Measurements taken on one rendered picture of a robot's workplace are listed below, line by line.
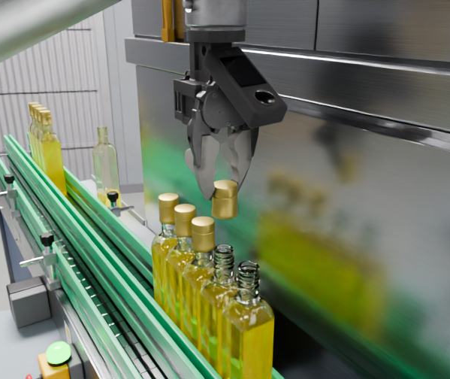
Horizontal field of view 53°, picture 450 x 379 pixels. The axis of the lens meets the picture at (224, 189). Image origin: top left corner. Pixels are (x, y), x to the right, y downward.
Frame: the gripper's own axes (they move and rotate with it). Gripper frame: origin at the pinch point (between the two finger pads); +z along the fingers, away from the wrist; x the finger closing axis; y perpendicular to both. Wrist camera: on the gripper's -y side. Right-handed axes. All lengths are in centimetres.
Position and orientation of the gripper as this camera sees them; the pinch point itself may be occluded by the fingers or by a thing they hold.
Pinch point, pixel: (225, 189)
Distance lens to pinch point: 60.5
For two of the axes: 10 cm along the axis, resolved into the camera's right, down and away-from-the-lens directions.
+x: -8.5, 1.9, -5.0
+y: -5.3, -3.1, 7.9
